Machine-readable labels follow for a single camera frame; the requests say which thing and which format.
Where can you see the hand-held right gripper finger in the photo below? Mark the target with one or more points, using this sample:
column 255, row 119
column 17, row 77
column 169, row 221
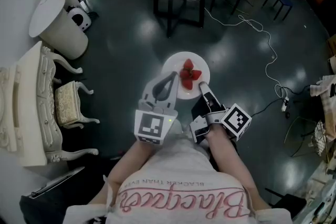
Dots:
column 205, row 89

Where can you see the person's left forearm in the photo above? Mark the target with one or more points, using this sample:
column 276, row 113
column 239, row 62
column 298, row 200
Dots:
column 128, row 165

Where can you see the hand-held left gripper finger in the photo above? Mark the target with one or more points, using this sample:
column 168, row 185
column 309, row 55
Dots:
column 173, row 91

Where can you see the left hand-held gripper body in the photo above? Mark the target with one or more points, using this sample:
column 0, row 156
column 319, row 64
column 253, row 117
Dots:
column 151, row 126

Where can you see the grey flat panel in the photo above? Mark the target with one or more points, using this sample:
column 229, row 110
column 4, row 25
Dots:
column 52, row 182

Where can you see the ornate cream stool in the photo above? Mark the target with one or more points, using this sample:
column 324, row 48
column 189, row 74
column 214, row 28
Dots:
column 67, row 102

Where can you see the person's right forearm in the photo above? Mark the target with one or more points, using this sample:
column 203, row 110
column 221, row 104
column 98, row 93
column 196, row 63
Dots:
column 231, row 160

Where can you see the white round plate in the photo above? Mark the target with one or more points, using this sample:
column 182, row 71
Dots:
column 173, row 63

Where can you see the ornate cream dresser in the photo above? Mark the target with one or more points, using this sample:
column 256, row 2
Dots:
column 29, row 102

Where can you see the white rounded appliance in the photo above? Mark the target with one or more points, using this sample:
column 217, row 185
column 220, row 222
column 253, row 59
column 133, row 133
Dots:
column 80, row 19

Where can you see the person's light printed shirt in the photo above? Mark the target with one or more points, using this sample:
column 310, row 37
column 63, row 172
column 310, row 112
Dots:
column 181, row 170

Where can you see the checkered beige cloth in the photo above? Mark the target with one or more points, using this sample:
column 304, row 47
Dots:
column 326, row 102

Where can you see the white power strip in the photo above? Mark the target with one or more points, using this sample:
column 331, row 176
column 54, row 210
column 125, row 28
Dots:
column 285, row 103

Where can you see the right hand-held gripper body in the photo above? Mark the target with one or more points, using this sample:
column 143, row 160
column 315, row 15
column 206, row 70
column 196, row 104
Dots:
column 235, row 120

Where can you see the round white pedestal table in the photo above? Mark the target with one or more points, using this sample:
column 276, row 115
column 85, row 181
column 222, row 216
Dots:
column 60, row 31

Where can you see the red strawberry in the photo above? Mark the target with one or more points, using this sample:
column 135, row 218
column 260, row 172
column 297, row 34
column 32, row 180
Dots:
column 188, row 63
column 196, row 74
column 187, row 83
column 184, row 74

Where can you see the black low chair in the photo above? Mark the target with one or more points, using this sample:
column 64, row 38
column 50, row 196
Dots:
column 288, row 203

